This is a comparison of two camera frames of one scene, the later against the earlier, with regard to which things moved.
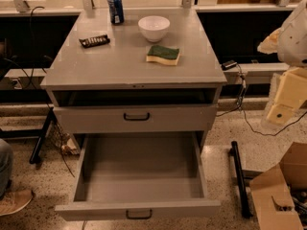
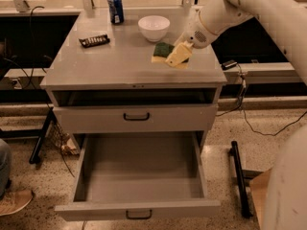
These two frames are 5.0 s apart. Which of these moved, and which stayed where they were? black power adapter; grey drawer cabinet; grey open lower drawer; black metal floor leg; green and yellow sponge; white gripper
Moved: green and yellow sponge; white gripper
Stayed: grey drawer cabinet; black metal floor leg; black power adapter; grey open lower drawer
